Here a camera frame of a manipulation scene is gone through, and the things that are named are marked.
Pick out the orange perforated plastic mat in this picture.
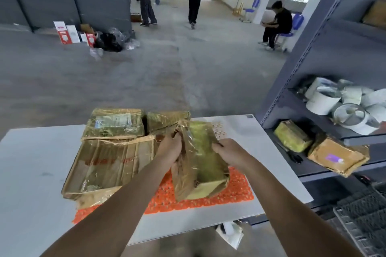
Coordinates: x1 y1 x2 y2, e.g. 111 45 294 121
72 166 255 224

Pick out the taped brown parcel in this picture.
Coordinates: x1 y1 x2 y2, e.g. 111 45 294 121
147 111 191 137

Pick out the green taped parcel tall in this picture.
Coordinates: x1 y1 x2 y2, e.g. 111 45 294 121
171 120 230 202

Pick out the person's left hand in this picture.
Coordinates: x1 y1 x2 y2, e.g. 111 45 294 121
154 132 183 171

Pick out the black rubbish bag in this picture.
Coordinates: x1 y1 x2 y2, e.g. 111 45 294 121
95 32 123 53

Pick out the small wooden stool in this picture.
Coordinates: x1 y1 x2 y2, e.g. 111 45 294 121
231 0 244 16

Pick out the taped parcel with white label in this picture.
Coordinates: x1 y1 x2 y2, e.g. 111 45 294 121
81 108 146 141

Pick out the blue plastic chair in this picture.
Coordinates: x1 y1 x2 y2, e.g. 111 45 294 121
276 14 304 53
240 0 261 23

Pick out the person's right forearm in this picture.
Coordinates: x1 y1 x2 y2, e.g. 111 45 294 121
244 157 364 257

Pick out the dark blue metal shelf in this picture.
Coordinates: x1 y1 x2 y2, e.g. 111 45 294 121
256 0 386 227

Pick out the yellow parcel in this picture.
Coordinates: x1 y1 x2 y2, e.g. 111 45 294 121
273 120 314 153

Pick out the large taped carton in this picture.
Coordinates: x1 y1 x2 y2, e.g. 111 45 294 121
61 135 157 209

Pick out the tall red white carton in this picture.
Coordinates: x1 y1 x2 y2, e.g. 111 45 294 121
53 21 72 45

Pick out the brown parcel with purple label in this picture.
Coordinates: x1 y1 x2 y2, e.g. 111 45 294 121
307 136 371 177

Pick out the grey plastic lattice crate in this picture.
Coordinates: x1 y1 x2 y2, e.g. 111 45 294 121
333 184 386 257

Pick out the person's left forearm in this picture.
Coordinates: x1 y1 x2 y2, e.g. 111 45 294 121
41 157 169 257

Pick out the white perforated plastic mat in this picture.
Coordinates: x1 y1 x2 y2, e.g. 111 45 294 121
211 121 227 140

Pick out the person's right hand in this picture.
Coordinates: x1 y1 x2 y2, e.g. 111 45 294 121
211 139 257 173

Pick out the white table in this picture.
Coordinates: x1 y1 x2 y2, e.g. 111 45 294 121
0 114 314 257

